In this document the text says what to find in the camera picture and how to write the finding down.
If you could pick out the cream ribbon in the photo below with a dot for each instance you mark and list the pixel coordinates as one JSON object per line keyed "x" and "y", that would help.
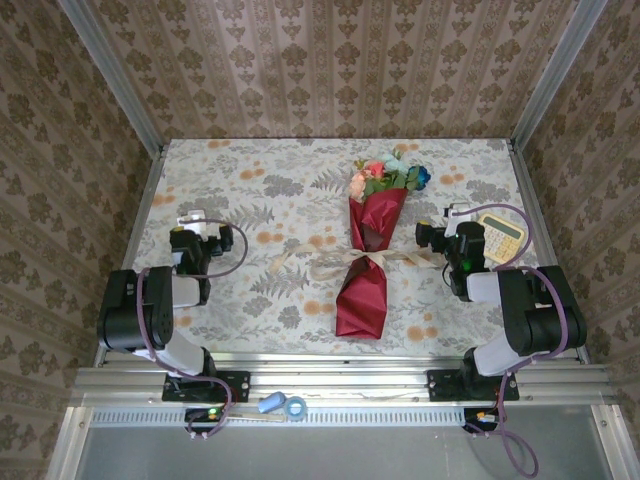
{"x": 367, "y": 257}

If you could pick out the artificial flower bunch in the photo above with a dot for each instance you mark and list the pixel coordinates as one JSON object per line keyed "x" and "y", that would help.
{"x": 357, "y": 182}

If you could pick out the dark red wrapping paper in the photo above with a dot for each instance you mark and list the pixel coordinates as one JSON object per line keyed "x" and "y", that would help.
{"x": 362, "y": 300}

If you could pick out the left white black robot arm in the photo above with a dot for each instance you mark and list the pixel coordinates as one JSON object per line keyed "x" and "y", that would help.
{"x": 130, "y": 315}

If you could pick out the yellow calculator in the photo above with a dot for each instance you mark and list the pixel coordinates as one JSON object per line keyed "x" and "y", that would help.
{"x": 500, "y": 240}

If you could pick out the floral tablecloth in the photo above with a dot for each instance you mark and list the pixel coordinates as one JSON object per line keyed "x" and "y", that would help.
{"x": 250, "y": 175}

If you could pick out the light blue cylinder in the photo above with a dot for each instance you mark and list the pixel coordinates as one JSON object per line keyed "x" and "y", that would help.
{"x": 272, "y": 402}

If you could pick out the black controller board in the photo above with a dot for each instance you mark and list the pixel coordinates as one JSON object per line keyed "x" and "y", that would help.
{"x": 482, "y": 420}
{"x": 200, "y": 417}

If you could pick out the blue tape roll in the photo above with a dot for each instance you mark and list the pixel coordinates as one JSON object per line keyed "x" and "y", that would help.
{"x": 295, "y": 407}

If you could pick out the grey metal sheet panel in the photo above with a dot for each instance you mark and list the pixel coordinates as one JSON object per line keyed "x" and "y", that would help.
{"x": 350, "y": 455}

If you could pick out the aluminium table side rail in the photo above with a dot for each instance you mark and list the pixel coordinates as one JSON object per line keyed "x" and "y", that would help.
{"x": 530, "y": 190}
{"x": 145, "y": 200}

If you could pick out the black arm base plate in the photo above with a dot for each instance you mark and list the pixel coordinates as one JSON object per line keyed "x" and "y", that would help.
{"x": 240, "y": 385}
{"x": 440, "y": 385}

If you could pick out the aluminium frame beam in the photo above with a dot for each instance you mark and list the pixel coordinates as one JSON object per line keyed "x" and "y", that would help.
{"x": 350, "y": 380}

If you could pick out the aluminium frame post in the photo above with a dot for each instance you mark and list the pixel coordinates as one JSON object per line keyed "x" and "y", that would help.
{"x": 552, "y": 75}
{"x": 120, "y": 80}

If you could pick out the aluminium frame leg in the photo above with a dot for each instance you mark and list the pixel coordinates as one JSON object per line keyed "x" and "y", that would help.
{"x": 612, "y": 440}
{"x": 67, "y": 445}

